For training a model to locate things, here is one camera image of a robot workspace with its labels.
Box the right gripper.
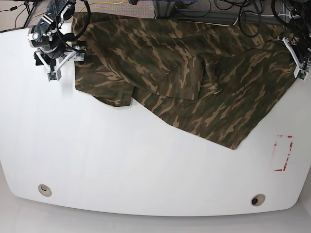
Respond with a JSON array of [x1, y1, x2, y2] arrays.
[[34, 41, 86, 73]]

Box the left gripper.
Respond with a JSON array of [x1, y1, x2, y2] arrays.
[[277, 36, 311, 72]]

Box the camouflage t-shirt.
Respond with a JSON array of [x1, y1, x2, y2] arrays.
[[72, 12, 295, 150]]

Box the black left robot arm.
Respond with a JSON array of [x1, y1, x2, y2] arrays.
[[271, 0, 311, 80]]

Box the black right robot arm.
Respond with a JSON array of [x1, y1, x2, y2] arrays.
[[27, 0, 91, 81]]

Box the red tape rectangle marking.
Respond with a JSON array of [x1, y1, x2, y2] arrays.
[[272, 135, 294, 171]]

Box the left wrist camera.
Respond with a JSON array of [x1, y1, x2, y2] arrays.
[[294, 67, 309, 81]]

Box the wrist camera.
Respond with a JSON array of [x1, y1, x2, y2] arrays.
[[48, 70, 61, 82], [294, 67, 309, 81]]

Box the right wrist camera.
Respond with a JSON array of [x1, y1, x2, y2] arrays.
[[48, 70, 61, 82]]

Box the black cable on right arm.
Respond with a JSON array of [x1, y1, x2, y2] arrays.
[[50, 0, 92, 49]]

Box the yellow cable on floor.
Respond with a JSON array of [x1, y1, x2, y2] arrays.
[[91, 0, 125, 6]]

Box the left table cable grommet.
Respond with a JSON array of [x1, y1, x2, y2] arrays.
[[38, 184, 52, 197]]

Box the table cable grommet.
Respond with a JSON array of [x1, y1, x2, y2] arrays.
[[251, 194, 265, 206], [38, 184, 52, 197]]

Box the right table cable grommet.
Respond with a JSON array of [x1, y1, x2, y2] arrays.
[[251, 194, 265, 206]]

